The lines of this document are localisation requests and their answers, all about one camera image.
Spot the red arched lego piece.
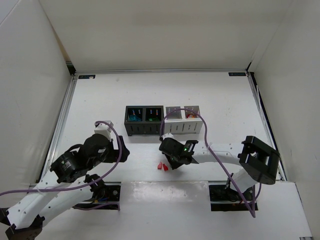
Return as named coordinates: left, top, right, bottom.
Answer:
left=187, top=114, right=197, bottom=119

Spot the cyan lego brick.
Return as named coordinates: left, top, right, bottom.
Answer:
left=127, top=114, right=142, bottom=122

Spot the green square lego brick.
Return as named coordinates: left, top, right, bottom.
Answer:
left=147, top=117, right=161, bottom=122

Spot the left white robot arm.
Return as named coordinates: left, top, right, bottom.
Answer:
left=0, top=133, right=130, bottom=240

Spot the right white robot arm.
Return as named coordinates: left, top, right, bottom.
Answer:
left=159, top=133, right=280, bottom=193

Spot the red sloped lego piece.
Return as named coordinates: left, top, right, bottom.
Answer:
left=162, top=164, right=169, bottom=172

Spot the white double bin container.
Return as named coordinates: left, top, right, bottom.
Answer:
left=163, top=105, right=203, bottom=135

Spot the black double bin container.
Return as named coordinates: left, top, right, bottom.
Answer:
left=124, top=105, right=164, bottom=137

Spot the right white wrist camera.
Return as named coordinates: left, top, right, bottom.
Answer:
left=159, top=133, right=175, bottom=141

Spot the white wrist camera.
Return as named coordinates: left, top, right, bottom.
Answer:
left=94, top=123, right=112, bottom=141
left=159, top=133, right=175, bottom=141

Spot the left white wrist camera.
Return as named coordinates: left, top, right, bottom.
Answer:
left=94, top=123, right=112, bottom=141

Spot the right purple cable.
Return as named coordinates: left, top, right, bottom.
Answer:
left=159, top=109, right=262, bottom=219

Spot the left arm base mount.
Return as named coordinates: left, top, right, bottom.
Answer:
left=72, top=180, right=121, bottom=211

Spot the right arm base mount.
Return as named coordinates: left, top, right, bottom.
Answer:
left=208, top=178, right=261, bottom=212

